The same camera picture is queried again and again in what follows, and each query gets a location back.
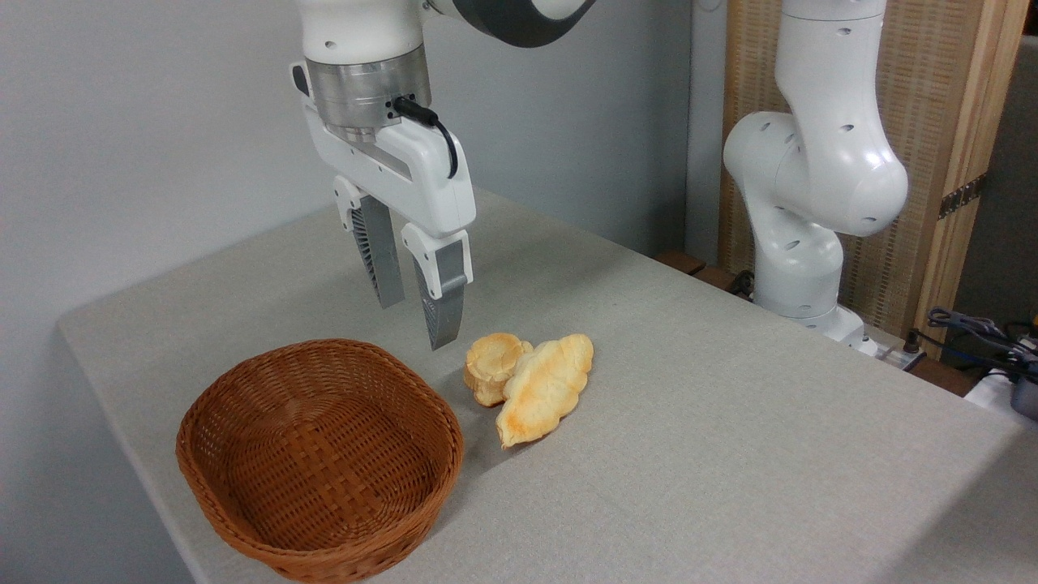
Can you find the gray gripper finger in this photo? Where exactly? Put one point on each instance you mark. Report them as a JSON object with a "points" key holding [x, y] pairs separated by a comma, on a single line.
{"points": [[381, 259], [444, 300]]}

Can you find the round bread roll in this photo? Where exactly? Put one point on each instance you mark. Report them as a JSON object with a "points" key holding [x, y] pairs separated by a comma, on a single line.
{"points": [[491, 365]]}

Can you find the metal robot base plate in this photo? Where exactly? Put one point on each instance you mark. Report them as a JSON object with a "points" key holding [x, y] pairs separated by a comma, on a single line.
{"points": [[888, 349]]}

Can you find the brown wicker basket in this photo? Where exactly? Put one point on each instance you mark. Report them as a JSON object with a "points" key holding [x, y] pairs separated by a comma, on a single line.
{"points": [[324, 470]]}

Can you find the blue-gray box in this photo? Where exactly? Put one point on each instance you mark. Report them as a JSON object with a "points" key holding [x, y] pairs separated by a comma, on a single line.
{"points": [[1027, 399]]}

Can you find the brown wooden bench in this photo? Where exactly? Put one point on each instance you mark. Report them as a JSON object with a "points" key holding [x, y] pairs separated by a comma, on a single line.
{"points": [[689, 266]]}

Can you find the gray fabric tablecloth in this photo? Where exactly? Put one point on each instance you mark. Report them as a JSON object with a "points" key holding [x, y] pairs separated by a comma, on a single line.
{"points": [[689, 422]]}

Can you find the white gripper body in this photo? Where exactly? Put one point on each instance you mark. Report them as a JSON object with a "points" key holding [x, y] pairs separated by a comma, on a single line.
{"points": [[413, 174]]}

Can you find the metal screen hinge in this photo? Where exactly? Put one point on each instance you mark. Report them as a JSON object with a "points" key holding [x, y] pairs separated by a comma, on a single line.
{"points": [[962, 196]]}

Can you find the white sheet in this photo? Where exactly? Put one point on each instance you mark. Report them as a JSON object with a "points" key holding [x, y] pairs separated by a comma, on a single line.
{"points": [[989, 393]]}

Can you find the long croissant bread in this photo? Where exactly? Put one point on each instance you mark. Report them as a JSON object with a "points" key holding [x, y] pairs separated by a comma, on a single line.
{"points": [[545, 389]]}

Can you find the wooden folding screen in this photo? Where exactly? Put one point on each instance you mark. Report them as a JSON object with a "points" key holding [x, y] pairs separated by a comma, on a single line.
{"points": [[932, 97]]}

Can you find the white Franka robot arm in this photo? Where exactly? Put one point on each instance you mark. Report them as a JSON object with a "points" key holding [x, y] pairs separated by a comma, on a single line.
{"points": [[819, 162]]}

